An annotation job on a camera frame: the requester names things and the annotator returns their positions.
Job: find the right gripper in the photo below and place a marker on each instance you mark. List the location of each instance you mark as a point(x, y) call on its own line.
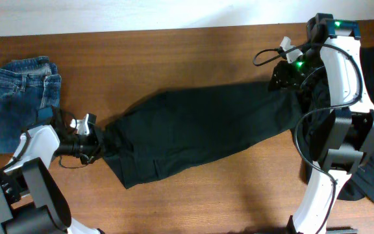
point(287, 80)

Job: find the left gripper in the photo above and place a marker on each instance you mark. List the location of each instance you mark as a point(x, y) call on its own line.
point(96, 152)

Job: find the black trousers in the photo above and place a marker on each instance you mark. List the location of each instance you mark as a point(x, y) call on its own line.
point(178, 129)

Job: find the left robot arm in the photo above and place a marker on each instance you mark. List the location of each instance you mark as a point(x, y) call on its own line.
point(30, 200)

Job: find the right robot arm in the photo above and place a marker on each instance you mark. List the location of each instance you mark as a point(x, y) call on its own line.
point(344, 140)

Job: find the folded blue jeans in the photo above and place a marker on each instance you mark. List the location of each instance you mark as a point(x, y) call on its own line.
point(25, 86)

